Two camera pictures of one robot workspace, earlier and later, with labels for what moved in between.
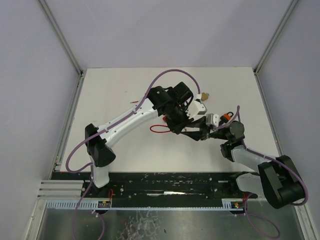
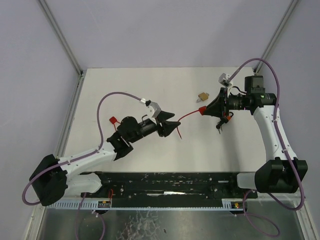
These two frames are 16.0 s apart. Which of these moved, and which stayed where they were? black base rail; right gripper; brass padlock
Moved: right gripper
Stayed: brass padlock; black base rail
